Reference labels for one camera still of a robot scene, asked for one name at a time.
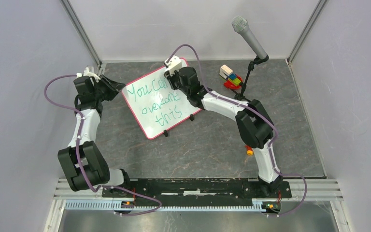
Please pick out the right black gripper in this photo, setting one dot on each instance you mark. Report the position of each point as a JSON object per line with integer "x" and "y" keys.
{"x": 170, "y": 79}

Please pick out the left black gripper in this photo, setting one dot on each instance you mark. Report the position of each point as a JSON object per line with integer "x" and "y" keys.
{"x": 113, "y": 87}

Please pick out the pink framed whiteboard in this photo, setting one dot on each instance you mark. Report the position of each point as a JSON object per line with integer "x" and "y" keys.
{"x": 155, "y": 105}

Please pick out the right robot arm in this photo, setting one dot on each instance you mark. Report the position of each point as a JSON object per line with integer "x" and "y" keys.
{"x": 253, "y": 122}

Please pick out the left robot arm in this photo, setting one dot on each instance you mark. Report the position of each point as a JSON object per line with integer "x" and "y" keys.
{"x": 81, "y": 161}

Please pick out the colourful toy block stack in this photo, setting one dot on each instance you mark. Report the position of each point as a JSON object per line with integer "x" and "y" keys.
{"x": 231, "y": 80}

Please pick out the black microphone tripod stand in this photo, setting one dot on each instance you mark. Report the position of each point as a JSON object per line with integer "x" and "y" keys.
{"x": 256, "y": 61}

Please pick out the silver microphone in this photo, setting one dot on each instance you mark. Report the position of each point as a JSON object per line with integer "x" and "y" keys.
{"x": 241, "y": 27}

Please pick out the red yellow toy car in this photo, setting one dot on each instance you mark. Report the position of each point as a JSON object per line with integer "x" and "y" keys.
{"x": 249, "y": 150}

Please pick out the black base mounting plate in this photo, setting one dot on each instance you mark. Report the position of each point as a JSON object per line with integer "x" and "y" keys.
{"x": 205, "y": 191}

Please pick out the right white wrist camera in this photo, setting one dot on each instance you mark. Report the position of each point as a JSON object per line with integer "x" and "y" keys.
{"x": 172, "y": 64}

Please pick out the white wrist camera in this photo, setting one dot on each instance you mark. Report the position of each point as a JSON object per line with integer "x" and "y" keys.
{"x": 172, "y": 64}
{"x": 89, "y": 71}

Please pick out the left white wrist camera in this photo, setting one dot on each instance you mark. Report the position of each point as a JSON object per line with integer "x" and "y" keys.
{"x": 89, "y": 71}

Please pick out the slotted cable duct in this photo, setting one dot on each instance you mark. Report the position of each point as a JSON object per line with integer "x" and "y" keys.
{"x": 117, "y": 205}

